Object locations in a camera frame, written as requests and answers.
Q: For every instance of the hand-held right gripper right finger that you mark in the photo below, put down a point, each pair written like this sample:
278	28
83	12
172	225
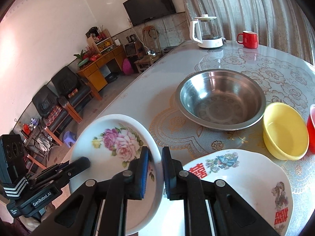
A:
166	169

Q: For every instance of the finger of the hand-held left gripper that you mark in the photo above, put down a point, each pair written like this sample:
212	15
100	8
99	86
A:
78	163

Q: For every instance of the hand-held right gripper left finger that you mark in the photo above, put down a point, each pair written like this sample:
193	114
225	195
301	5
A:
145	169

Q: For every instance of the small pink rose plate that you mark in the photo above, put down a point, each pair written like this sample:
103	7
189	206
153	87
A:
110	132

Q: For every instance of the white plate with red print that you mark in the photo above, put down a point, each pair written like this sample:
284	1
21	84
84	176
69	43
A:
246	177

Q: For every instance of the stainless steel bowl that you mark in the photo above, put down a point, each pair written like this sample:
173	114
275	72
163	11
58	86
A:
221	103

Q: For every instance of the yellow plastic bowl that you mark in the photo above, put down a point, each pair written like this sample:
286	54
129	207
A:
283	132

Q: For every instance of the red plastic bowl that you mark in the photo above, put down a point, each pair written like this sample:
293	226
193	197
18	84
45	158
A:
311	132

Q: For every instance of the purple plastic stool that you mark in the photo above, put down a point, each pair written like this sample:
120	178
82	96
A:
69	139

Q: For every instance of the glass side table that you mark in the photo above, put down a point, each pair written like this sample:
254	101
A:
37	141

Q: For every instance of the black leather armchair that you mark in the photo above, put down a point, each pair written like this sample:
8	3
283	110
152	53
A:
66	83
45	103

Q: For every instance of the orange wooden desk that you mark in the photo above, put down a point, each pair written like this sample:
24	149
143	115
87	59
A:
96	73

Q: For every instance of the black round device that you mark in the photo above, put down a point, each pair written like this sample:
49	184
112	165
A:
112	77

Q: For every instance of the green tray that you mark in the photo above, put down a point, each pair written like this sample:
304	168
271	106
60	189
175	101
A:
83	62

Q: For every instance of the pink bag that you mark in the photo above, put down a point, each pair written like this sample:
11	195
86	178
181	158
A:
127	66

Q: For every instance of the green potted plant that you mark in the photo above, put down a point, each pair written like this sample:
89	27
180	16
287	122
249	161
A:
80	56

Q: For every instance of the brown wooden chair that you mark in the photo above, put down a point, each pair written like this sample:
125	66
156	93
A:
147	61

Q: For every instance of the white power strip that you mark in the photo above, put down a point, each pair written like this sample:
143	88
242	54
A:
150	52

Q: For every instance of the black portable speaker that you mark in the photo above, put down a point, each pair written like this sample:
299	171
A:
133	50

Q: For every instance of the dark wooden bench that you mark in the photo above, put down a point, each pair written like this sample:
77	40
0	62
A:
169	49

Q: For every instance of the small wooden shelf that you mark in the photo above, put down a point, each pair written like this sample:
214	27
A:
104	44

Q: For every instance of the small white box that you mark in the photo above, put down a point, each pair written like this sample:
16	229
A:
116	42

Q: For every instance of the white glass electric kettle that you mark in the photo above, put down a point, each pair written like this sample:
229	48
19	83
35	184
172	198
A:
209	43

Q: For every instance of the red mug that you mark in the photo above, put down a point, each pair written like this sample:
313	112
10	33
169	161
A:
249	40

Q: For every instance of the large beige curtain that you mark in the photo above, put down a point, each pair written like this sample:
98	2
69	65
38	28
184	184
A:
246	9

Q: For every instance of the black wall television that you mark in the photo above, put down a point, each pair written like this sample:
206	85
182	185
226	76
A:
150	3

